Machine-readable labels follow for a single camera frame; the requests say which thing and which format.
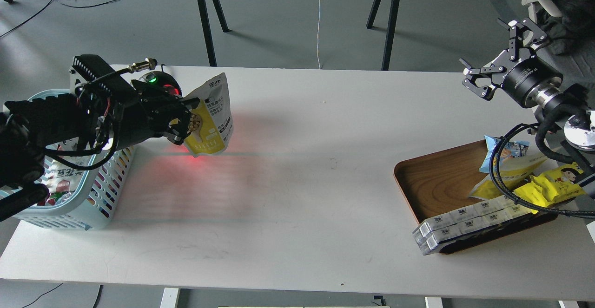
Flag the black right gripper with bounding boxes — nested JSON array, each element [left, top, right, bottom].
[[459, 18, 563, 108]]

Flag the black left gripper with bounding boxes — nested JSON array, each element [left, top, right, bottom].
[[70, 54, 201, 151]]

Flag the yellow white snack pouch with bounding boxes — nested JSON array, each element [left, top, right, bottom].
[[184, 73, 233, 157], [467, 154, 548, 200]]

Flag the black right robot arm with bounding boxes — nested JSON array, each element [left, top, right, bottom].
[[460, 18, 594, 219]]

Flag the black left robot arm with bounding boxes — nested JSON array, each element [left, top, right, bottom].
[[0, 54, 200, 220]]

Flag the blue snack bag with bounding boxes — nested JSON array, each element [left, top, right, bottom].
[[478, 135, 530, 173]]

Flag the light blue plastic basket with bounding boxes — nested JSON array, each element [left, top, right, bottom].
[[0, 90, 138, 231]]

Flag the snack packs in basket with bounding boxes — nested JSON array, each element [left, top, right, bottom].
[[35, 160, 87, 207]]

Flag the yellow cartoon snack bag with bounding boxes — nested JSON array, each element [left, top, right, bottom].
[[514, 163, 586, 208]]

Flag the long white snack box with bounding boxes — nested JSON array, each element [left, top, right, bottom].
[[412, 196, 534, 256]]

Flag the black barcode scanner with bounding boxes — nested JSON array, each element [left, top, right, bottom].
[[139, 70, 182, 97]]

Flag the black background table legs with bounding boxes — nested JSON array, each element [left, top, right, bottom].
[[196, 0, 400, 71]]

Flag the brown wooden tray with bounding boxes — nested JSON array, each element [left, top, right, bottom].
[[394, 140, 556, 255]]

